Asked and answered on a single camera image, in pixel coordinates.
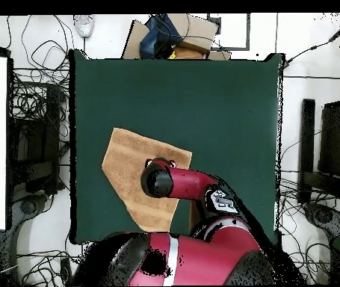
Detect orange terry towel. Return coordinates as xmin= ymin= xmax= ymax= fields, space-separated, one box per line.
xmin=101 ymin=127 xmax=194 ymax=233

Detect dark green table cloth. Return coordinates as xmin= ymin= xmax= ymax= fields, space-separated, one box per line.
xmin=68 ymin=49 xmax=285 ymax=244

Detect orange-brown cloth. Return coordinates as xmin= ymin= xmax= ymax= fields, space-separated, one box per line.
xmin=170 ymin=44 xmax=211 ymax=60

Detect blue jeans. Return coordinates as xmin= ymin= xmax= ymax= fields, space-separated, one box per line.
xmin=139 ymin=13 xmax=185 ymax=60

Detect brown cardboard sheet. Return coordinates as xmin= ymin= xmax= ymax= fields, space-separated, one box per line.
xmin=121 ymin=19 xmax=150 ymax=60

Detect black equipment stand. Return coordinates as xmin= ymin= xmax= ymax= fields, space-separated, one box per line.
xmin=7 ymin=83 xmax=66 ymax=195

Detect brown cardboard box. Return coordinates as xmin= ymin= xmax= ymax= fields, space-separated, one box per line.
xmin=165 ymin=13 xmax=220 ymax=52

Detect black wheeled stand base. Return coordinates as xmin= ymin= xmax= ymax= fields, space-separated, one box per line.
xmin=7 ymin=192 xmax=57 ymax=240

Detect dark-framed white board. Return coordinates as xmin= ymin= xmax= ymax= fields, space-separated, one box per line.
xmin=207 ymin=13 xmax=251 ymax=51

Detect person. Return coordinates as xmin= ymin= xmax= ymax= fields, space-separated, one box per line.
xmin=72 ymin=13 xmax=95 ymax=39

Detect black chair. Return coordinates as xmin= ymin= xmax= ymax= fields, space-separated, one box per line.
xmin=318 ymin=99 xmax=340 ymax=180

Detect black upright post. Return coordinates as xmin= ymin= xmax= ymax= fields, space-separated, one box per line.
xmin=297 ymin=98 xmax=316 ymax=206

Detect black cable tangle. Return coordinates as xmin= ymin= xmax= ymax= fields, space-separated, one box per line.
xmin=6 ymin=14 xmax=75 ymax=141
xmin=278 ymin=179 xmax=333 ymax=285

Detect black cable with adapter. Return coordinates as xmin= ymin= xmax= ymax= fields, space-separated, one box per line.
xmin=282 ymin=13 xmax=340 ymax=75

